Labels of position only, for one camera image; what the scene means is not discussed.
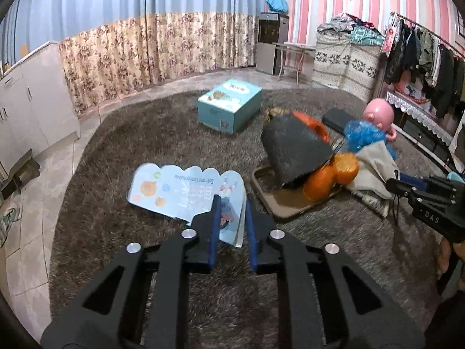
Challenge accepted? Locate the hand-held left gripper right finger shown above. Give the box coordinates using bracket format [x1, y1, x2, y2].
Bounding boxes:
[245, 200, 425, 349]

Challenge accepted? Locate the metal folding table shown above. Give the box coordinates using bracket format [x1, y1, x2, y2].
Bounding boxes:
[272, 42, 316, 85]

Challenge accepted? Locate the blue children's picture book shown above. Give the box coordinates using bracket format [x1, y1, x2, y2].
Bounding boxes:
[127, 163, 248, 248]

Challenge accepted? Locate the teal cardboard box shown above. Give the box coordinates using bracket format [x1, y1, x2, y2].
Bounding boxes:
[197, 79, 263, 134]

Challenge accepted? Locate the pink pig toy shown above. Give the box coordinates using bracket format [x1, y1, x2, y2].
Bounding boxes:
[362, 98, 401, 143]

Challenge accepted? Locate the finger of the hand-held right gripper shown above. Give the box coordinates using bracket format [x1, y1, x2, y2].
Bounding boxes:
[400, 174, 455, 194]
[386, 178, 438, 208]

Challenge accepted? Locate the white cabinet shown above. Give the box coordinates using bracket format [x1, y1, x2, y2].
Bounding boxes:
[0, 42, 81, 175]

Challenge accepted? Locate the pink hanging bag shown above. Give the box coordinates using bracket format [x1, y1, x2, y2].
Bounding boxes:
[381, 24, 399, 57]

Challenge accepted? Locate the row of hanging clothes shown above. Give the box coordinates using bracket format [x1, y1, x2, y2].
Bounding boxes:
[383, 22, 465, 119]

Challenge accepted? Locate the beige cloth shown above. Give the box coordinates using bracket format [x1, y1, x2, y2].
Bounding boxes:
[347, 141, 402, 219]

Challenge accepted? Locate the dark grey felt mat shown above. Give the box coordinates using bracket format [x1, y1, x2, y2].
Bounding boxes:
[261, 114, 335, 190]

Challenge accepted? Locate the black flat box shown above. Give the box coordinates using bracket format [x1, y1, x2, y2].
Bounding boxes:
[321, 108, 360, 133]

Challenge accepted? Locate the low table with lace cloth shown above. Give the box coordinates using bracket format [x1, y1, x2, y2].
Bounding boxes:
[385, 90, 459, 170]

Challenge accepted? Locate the metal clothes rack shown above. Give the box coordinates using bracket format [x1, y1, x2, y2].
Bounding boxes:
[389, 12, 465, 62]

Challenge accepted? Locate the brown plastic tray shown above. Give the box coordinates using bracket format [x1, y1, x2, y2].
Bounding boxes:
[251, 165, 346, 223]

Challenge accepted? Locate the pile of folded clothes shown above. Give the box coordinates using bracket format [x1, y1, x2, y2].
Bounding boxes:
[317, 13, 385, 48]

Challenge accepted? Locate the blue and floral curtain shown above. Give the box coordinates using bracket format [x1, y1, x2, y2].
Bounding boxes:
[0, 0, 270, 115]

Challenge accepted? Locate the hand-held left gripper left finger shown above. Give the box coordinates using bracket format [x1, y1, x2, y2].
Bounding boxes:
[41, 194, 222, 349]

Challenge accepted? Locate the orange plastic bag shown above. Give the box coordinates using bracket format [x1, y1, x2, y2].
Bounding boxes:
[293, 112, 332, 143]

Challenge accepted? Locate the small wooden stool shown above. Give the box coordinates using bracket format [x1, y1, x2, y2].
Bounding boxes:
[0, 149, 41, 199]

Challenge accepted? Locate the grey water dispenser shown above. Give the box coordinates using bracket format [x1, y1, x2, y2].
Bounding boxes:
[256, 12, 290, 76]

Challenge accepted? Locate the person's right hand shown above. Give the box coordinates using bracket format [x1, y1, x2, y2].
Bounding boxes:
[437, 238, 455, 280]

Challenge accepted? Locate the orange snack packet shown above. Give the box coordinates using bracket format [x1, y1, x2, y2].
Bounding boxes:
[303, 153, 360, 203]

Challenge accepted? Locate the patterned cloth covered stack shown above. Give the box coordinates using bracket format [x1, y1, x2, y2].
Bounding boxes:
[312, 29, 384, 103]

